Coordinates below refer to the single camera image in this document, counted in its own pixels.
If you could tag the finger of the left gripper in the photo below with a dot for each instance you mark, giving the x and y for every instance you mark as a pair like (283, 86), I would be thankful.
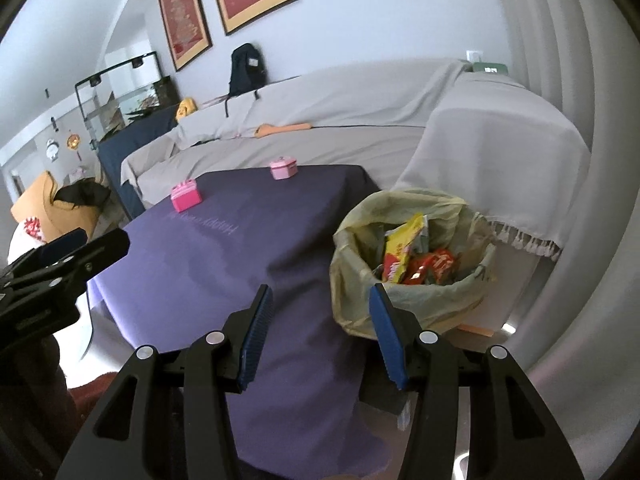
(46, 255)
(84, 263)

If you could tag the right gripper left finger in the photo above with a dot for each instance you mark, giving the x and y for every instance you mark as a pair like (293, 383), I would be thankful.
(165, 415)

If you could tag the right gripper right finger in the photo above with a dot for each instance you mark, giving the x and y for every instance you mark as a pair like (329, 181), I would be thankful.
(513, 434)

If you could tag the red gold snack bag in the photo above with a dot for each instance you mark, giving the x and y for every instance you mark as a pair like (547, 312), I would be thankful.
(434, 268)

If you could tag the yellow snack bag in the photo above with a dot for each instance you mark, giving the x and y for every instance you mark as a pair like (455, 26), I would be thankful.
(401, 244)

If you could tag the yellow trash bag bin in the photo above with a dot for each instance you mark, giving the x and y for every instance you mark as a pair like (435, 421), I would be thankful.
(357, 264)

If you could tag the orange beanbag chair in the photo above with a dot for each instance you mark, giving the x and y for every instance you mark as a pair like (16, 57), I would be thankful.
(80, 207)

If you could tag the purple tablecloth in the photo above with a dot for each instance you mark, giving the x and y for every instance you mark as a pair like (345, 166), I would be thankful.
(187, 271)

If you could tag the dark blue cabinet cover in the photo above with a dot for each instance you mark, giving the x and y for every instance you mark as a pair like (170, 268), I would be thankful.
(113, 150)

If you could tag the pink toy cash register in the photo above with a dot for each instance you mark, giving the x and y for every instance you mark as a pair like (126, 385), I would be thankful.
(185, 195)

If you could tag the glass fish tank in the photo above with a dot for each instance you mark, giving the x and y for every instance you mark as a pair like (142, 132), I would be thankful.
(111, 99)

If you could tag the yellow plush toy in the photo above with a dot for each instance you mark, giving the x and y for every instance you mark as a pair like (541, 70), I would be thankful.
(186, 108)

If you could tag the orange back scratcher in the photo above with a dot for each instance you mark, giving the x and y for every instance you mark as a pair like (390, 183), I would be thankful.
(270, 130)

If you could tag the pink toy pot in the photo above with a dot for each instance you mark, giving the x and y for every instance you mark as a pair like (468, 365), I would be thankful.
(283, 168)

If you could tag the black backpack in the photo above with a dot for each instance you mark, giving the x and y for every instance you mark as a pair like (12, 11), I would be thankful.
(248, 73)

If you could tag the grey covered sofa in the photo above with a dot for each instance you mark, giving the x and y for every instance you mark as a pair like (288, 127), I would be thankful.
(509, 153)

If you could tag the left red framed picture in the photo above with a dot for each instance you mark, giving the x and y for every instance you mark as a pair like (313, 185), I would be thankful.
(186, 30)

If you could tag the green box on sofa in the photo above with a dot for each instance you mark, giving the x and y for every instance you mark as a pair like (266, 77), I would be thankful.
(490, 68)

